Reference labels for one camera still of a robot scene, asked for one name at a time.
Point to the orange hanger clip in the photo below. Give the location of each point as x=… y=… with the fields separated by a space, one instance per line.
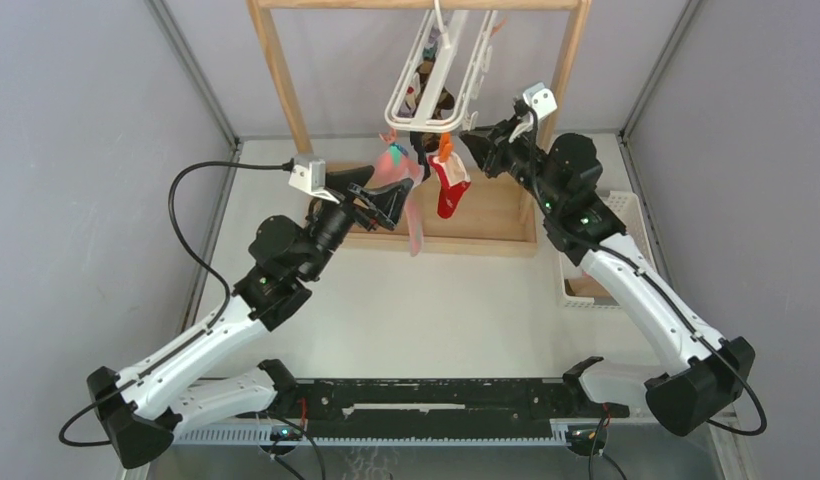
x=445 y=148

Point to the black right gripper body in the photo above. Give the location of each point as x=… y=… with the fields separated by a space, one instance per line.
x=508 y=149

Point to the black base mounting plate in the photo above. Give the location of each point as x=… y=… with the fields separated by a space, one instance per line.
x=436 y=409

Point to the white perforated plastic basket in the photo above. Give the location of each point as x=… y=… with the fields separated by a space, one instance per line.
x=623 y=265

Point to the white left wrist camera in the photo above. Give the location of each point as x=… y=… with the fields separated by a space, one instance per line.
x=308 y=175

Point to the red snowflake sock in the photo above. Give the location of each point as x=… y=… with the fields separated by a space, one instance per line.
x=454 y=182

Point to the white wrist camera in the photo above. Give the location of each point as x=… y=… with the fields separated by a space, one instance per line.
x=308 y=175
x=540 y=99

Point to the white plastic clip hanger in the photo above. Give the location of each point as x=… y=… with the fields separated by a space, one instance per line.
x=421 y=100

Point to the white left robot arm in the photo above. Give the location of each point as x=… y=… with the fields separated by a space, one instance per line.
x=144 y=408

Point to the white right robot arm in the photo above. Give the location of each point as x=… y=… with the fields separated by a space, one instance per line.
x=700 y=372

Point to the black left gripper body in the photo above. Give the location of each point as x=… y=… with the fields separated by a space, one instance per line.
x=372 y=216

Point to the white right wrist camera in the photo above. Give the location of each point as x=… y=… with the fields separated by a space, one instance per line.
x=540 y=99

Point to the wooden hanger rack stand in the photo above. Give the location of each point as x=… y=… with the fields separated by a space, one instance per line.
x=498 y=220

